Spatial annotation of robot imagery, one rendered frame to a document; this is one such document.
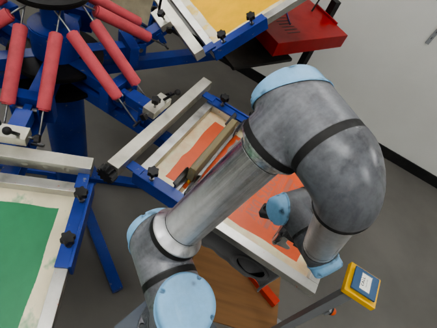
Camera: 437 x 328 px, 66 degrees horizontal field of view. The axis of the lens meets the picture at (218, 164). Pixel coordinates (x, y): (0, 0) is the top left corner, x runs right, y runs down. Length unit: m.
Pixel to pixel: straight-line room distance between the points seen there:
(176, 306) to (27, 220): 0.74
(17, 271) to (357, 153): 1.02
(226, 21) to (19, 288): 1.44
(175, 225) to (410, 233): 2.78
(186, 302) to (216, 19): 1.48
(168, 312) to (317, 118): 0.42
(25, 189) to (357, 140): 1.11
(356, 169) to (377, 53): 2.75
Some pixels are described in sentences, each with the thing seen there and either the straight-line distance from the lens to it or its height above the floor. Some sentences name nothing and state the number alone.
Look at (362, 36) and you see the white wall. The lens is 3.14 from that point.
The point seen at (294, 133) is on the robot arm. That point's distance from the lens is 0.47.
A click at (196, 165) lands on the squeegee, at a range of 1.28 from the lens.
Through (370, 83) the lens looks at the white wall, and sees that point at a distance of 3.29.
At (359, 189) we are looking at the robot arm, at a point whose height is 1.77.
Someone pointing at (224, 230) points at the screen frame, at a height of 0.99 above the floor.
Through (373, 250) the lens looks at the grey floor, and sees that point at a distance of 2.93.
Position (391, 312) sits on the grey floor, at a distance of 2.80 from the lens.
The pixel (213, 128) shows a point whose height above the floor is 0.95.
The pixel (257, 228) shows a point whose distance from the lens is 1.34.
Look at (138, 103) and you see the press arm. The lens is 1.48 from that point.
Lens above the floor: 2.06
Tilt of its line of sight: 50 degrees down
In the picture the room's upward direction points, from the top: 24 degrees clockwise
